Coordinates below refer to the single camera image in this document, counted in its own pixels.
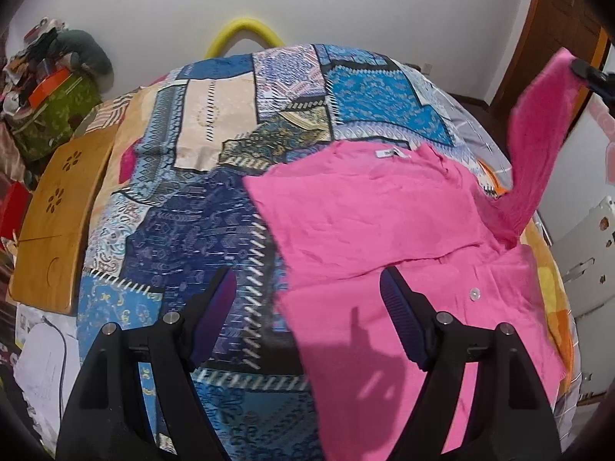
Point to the wooden folding lap table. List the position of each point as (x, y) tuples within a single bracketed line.
[(57, 211)]

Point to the orange box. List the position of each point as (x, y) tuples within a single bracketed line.
[(48, 84)]

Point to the patchwork printed blanket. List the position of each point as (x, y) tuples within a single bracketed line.
[(192, 230)]

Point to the pile of assorted clutter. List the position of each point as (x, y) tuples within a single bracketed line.
[(29, 53)]

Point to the pink shirt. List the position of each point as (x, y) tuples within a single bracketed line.
[(360, 211)]

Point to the orange yellow fleece blanket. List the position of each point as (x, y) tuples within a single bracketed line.
[(552, 297)]

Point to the yellow foam tube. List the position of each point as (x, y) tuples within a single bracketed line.
[(240, 23)]

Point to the green patterned bag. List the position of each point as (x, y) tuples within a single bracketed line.
[(53, 115)]

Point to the white wall socket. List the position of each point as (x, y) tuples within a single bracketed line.
[(426, 67)]

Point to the white paper sheets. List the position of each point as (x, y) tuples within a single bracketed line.
[(38, 374)]

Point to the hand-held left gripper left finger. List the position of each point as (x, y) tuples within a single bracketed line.
[(217, 314)]

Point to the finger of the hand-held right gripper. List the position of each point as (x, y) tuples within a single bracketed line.
[(590, 73)]

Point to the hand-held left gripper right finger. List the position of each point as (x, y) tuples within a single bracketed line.
[(402, 312)]

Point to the grey striped bedsheet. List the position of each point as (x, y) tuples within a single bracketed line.
[(473, 125)]

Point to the brown wooden door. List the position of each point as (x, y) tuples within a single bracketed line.
[(552, 9)]

